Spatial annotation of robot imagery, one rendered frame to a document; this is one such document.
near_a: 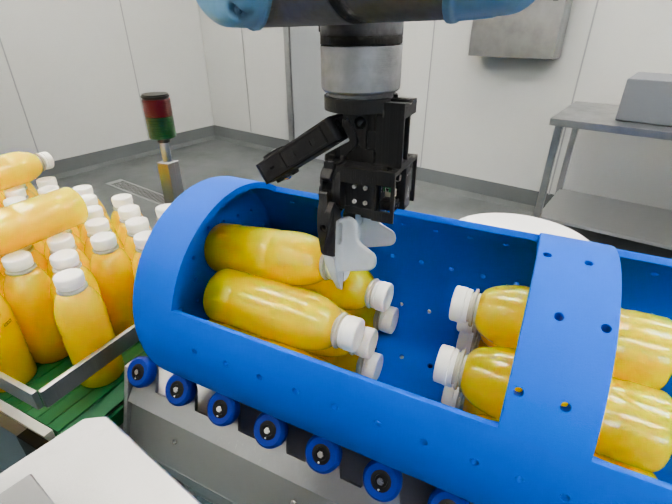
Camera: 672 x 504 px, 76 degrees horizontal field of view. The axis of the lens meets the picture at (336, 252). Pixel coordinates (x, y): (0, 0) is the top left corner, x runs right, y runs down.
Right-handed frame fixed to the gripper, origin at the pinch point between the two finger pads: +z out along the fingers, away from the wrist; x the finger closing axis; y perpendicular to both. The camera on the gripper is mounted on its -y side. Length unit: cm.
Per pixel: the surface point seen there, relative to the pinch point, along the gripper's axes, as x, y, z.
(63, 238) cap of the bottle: -3, -50, 5
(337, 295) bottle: 1.2, -1.4, 5.1
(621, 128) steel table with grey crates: 235, 51, 28
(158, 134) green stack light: 32, -64, -3
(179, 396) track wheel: -12.1, -19.1, 18.7
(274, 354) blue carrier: -14.5, -0.4, 2.0
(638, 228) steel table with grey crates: 251, 76, 88
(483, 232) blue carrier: 7.4, 14.5, -4.5
